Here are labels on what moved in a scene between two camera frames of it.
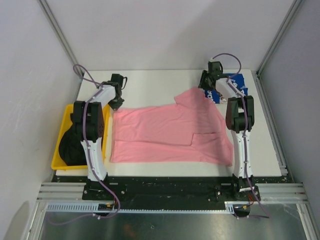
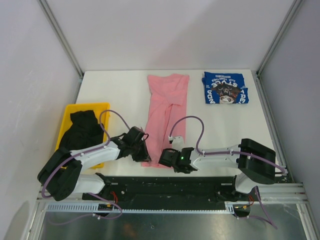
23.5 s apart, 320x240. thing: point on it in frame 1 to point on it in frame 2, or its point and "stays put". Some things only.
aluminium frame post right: [296, 5] stays put
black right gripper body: [204, 83] to [176, 169]
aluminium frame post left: [59, 35] stays put
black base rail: [171, 192] stays put
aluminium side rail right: [271, 124] stays put
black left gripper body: [117, 102] to [134, 146]
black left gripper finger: [116, 102] to [141, 154]
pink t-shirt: [194, 129] to [167, 101]
